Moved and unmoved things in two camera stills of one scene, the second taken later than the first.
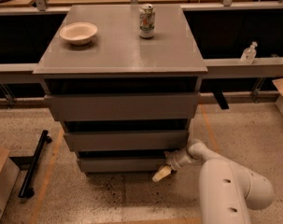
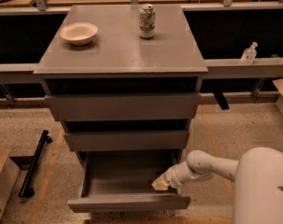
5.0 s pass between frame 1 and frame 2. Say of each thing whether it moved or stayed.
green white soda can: stayed
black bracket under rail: stayed
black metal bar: stayed
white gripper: moved
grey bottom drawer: moved
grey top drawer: stayed
